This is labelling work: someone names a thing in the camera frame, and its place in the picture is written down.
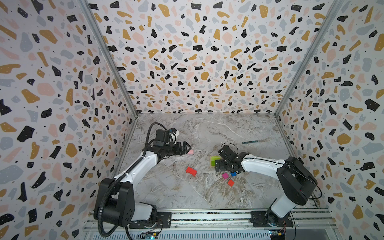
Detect red arch block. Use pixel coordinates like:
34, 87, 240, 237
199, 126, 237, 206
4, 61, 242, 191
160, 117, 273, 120
186, 167, 197, 177

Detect lime green rectangular block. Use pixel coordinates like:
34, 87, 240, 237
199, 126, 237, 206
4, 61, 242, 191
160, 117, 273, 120
211, 156, 222, 161

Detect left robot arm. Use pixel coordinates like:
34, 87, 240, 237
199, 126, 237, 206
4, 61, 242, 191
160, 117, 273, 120
94, 142, 192, 237

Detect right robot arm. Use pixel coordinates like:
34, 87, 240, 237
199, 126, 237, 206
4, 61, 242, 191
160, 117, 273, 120
215, 151, 318, 227

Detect small red cube block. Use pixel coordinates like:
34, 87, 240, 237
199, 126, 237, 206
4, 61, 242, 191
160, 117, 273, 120
227, 180, 235, 187

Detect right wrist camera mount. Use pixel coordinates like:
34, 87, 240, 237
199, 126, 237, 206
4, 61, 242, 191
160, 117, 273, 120
218, 144, 240, 162

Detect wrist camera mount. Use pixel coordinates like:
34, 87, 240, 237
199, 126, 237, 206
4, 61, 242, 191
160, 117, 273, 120
218, 144, 240, 162
153, 128, 179, 147

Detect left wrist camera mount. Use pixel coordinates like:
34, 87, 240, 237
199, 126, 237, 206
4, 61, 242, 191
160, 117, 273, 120
153, 128, 179, 147

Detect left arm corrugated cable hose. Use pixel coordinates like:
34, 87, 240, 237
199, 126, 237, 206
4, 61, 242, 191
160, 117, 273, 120
96, 122, 169, 238

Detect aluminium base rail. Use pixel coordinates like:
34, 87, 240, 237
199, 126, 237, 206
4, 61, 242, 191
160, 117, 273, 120
80, 207, 338, 233

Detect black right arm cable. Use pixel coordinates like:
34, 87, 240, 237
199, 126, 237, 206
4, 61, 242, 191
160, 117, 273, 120
219, 142, 323, 240

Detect left corner metal post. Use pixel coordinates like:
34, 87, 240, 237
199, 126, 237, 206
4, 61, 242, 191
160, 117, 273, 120
78, 0, 138, 119

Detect corner metal post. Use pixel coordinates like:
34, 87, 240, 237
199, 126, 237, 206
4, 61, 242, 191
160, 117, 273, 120
78, 0, 138, 119
274, 0, 343, 119

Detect right corner metal post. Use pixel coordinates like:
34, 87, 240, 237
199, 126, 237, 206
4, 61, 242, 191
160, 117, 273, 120
274, 0, 343, 119

